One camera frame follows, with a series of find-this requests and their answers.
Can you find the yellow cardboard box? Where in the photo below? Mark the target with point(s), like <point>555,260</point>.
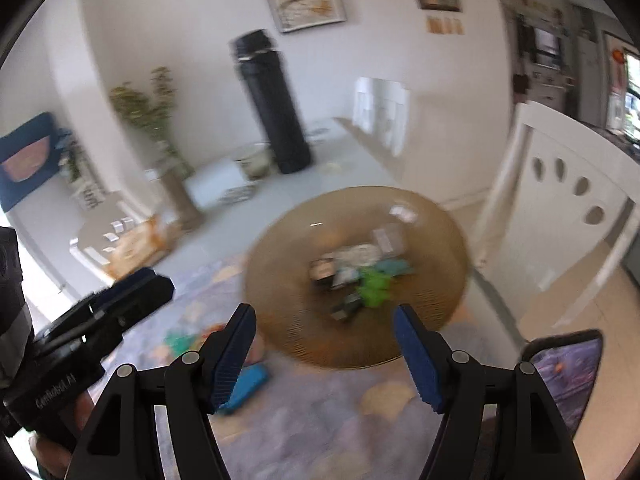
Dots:
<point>137,249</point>

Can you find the white box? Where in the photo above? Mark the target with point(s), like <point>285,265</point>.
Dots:
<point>220,181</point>

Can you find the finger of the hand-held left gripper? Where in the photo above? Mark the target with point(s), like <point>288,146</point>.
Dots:
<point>82,332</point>
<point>135,290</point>

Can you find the white card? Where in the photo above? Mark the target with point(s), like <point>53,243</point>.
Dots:
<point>357,254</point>

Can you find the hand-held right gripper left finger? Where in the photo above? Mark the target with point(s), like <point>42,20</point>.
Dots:
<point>235,355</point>

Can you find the tall black cylinder appliance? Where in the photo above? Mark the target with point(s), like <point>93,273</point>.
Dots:
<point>272,105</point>

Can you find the teal toy piece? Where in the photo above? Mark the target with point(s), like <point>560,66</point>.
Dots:
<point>395,266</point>

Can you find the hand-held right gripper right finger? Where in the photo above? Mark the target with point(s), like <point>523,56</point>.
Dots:
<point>419,362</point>

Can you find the white wooden chair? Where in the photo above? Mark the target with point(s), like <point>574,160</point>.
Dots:
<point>565,210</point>

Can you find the small patterned pot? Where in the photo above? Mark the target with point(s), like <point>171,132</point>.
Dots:
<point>257,162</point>

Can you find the dried green plant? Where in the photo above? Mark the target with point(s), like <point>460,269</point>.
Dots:
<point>150,105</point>

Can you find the blue cushion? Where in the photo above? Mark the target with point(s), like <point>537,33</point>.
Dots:
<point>26,160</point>

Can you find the person's left hand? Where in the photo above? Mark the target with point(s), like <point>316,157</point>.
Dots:
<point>52,452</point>

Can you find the black smartphone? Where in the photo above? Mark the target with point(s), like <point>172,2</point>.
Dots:
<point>567,382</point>

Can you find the green flat toy piece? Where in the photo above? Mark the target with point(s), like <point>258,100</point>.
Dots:
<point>181,342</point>

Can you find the round brown woven placemat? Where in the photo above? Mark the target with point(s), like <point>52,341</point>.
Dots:
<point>357,280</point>

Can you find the cluttered wall shelf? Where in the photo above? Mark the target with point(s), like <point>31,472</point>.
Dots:
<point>542,55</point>

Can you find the blue flat toy piece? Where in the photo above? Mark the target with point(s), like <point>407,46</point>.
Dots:
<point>246,385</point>

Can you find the clear plastic box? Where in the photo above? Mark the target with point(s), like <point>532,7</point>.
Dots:
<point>388,238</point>

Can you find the pastel printed table mat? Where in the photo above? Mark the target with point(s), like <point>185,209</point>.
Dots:
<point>325,410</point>

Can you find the small dark toy piece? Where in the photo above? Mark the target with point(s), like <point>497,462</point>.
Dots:
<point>346,307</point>

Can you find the orange wall cards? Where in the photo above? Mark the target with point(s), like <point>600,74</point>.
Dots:
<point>445,25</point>

